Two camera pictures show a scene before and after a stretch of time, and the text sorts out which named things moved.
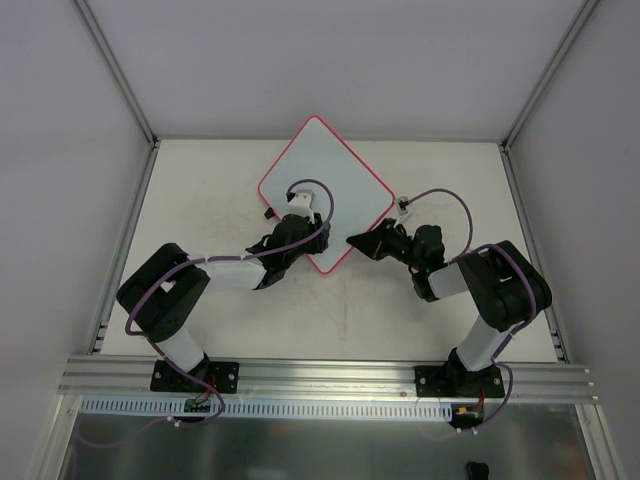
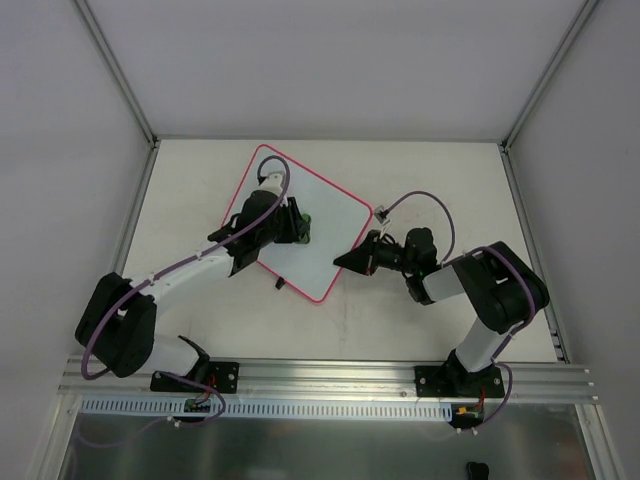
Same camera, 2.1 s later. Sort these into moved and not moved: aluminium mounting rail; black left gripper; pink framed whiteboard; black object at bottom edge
Moved: black left gripper; pink framed whiteboard
Not moved: aluminium mounting rail; black object at bottom edge
